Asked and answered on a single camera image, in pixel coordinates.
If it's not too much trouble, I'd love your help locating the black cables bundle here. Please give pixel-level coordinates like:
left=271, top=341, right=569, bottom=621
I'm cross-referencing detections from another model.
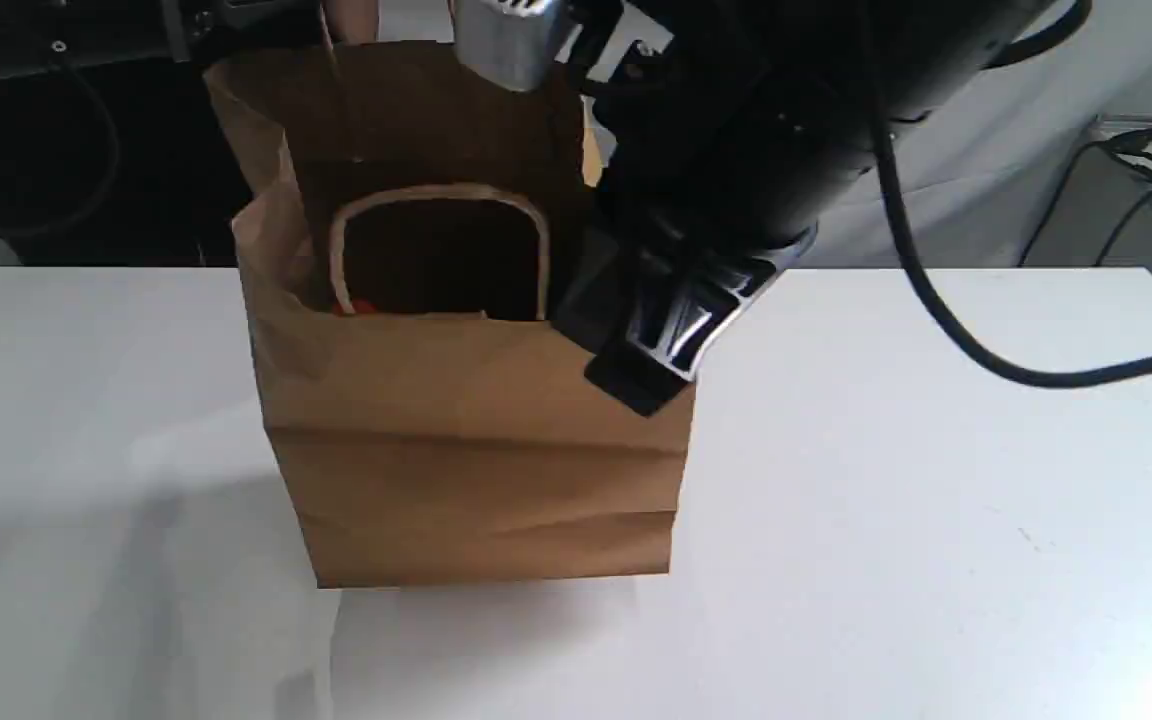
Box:
left=1016, top=124, right=1152, bottom=268

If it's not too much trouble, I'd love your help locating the clear tube orange cap front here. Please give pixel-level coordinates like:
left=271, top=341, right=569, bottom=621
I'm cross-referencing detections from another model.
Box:
left=332, top=300, right=379, bottom=316

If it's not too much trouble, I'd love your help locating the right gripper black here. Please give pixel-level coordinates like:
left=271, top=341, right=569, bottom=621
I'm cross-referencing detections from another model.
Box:
left=452, top=1, right=927, bottom=416

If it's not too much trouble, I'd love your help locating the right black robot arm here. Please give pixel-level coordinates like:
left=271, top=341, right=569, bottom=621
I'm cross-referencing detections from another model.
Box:
left=452, top=1, right=1091, bottom=416

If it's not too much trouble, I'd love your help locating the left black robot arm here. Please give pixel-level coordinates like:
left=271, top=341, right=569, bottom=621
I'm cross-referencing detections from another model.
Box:
left=0, top=1, right=321, bottom=79

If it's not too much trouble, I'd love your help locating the brown paper bag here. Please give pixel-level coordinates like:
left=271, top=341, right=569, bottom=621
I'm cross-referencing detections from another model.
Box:
left=204, top=40, right=692, bottom=588

